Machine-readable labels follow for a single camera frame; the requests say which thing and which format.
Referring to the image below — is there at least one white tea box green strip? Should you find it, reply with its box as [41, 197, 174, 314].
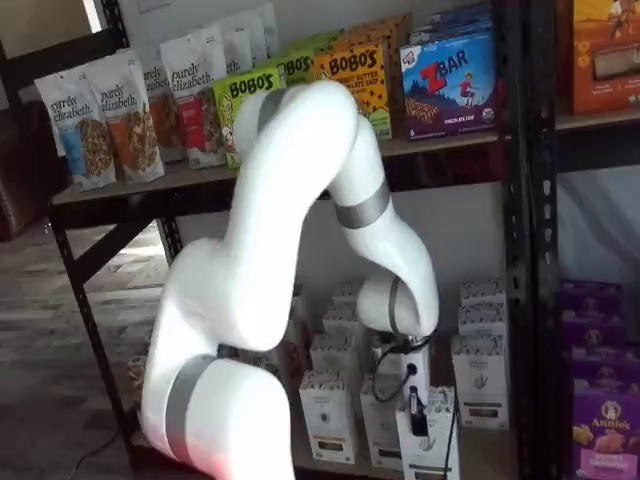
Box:
[395, 384, 463, 480]
[451, 333, 510, 431]
[457, 301, 508, 337]
[459, 278, 506, 306]

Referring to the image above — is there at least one purple Annie's box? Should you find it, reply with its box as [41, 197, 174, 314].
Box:
[559, 279, 629, 351]
[570, 344, 640, 399]
[570, 389, 640, 480]

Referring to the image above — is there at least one blue Z Bar box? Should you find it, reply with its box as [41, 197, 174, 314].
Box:
[408, 1, 496, 47]
[398, 28, 500, 142]

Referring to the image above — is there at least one white tea box yellow strip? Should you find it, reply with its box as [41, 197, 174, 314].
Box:
[332, 282, 365, 310]
[298, 369, 359, 465]
[322, 305, 365, 339]
[309, 333, 362, 375]

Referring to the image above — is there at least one black metal shelf rack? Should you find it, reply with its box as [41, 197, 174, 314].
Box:
[0, 0, 532, 480]
[528, 0, 640, 480]

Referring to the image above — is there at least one orange Bobo's box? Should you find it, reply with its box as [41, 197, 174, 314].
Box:
[344, 13, 415, 141]

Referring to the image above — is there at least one Purely Elizabeth bag blue label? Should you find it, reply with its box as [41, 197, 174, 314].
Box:
[33, 66, 118, 193]

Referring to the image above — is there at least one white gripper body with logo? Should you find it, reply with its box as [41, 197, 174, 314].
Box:
[398, 344, 432, 397]

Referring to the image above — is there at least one dark brown leather couch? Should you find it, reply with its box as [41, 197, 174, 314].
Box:
[0, 98, 72, 243]

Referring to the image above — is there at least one Purely Elizabeth bag red label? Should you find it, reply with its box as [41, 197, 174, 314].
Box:
[159, 27, 230, 170]

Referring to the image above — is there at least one small brown patterned box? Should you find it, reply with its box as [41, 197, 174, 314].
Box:
[123, 353, 150, 402]

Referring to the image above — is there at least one green Bobo's apple pie box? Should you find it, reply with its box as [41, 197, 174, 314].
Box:
[212, 67, 282, 169]

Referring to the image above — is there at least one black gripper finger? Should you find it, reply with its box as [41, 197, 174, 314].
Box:
[407, 384, 430, 437]

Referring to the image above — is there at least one white granola bag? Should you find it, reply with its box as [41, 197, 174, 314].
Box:
[248, 1, 279, 60]
[217, 14, 255, 75]

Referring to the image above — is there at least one white tea box pink strip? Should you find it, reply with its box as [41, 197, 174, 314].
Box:
[359, 373, 405, 472]

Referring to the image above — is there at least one orange snack box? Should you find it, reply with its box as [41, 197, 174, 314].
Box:
[569, 0, 640, 117]

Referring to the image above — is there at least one thin black floor cable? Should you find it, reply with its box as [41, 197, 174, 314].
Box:
[62, 432, 120, 474]

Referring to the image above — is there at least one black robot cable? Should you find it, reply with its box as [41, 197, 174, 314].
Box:
[372, 336, 464, 480]

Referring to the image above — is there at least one yellow Bobo's peanut butter box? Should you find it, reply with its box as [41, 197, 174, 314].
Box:
[312, 41, 392, 142]

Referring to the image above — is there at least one Purely Elizabeth bag orange label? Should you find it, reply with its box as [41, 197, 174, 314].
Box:
[84, 48, 167, 184]
[139, 53, 185, 165]

